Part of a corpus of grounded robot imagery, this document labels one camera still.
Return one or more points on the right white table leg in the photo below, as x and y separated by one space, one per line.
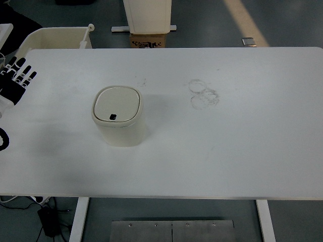
265 221

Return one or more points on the black white object left edge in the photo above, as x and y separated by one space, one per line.
5 139

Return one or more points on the left white table leg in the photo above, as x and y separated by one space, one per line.
79 219

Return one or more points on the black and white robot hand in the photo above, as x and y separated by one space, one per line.
13 83

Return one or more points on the white table foot bar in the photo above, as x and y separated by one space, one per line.
119 29

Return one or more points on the small grey floor plate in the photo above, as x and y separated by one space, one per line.
248 42

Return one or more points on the beige open bin behind table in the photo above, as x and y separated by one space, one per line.
57 38

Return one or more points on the brown cardboard box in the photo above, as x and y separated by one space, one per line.
147 40

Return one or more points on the white power strip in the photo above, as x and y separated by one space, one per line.
40 200

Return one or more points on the white table leg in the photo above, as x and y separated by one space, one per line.
265 221
79 219

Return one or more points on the small beige trash can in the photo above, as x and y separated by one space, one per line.
118 113

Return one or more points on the black power adapter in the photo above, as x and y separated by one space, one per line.
49 221

